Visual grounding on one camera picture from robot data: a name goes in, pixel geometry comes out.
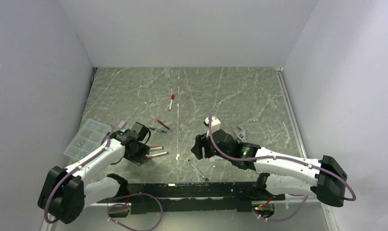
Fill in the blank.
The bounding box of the magenta capped white marker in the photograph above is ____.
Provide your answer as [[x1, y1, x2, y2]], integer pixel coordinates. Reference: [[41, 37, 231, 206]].
[[145, 152, 169, 159]]

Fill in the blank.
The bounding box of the blue capped white marker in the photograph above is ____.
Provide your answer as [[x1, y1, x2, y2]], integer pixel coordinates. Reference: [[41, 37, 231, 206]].
[[149, 146, 164, 152]]

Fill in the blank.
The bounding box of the pink highlighter cap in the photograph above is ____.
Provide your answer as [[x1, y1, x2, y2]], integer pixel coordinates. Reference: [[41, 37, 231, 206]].
[[118, 120, 126, 128]]

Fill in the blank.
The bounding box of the red capped white marker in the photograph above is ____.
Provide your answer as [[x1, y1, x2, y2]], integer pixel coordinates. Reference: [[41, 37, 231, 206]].
[[168, 94, 175, 111]]

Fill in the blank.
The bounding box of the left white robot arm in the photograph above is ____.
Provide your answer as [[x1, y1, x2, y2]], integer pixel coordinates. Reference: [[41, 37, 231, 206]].
[[38, 122, 151, 224]]

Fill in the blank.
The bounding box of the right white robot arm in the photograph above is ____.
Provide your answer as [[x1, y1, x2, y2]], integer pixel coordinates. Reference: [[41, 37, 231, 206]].
[[191, 129, 351, 207]]

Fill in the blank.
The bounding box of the orange marker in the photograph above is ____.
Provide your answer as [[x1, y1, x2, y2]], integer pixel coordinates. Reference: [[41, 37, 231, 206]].
[[150, 145, 164, 150]]

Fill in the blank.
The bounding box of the silver ratchet wrench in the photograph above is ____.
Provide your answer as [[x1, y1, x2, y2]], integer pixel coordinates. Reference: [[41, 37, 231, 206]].
[[187, 159, 209, 182]]

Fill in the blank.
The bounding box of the green marker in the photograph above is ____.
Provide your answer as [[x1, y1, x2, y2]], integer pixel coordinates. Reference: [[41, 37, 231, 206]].
[[149, 127, 167, 133]]

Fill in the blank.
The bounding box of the dark red marker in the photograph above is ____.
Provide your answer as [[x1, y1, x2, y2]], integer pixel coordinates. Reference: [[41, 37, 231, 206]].
[[151, 115, 173, 131]]

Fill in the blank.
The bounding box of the clear plastic parts box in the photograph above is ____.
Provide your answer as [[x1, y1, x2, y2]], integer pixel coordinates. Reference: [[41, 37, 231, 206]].
[[63, 119, 112, 160]]

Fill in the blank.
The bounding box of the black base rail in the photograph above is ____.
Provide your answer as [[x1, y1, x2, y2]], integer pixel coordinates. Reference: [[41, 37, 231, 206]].
[[100, 182, 285, 215]]

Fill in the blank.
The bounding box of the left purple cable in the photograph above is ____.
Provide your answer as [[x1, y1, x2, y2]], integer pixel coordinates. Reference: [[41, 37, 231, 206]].
[[44, 135, 164, 231]]

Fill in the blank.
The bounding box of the purple cable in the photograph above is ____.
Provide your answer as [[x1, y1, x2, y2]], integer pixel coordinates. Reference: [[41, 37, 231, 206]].
[[44, 135, 164, 231], [207, 115, 357, 223]]

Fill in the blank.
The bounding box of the aluminium side rail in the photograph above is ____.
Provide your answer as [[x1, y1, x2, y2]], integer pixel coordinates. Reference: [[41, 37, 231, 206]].
[[275, 68, 307, 158]]

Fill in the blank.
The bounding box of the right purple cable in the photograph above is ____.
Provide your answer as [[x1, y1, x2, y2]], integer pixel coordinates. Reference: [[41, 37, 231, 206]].
[[207, 115, 357, 223]]

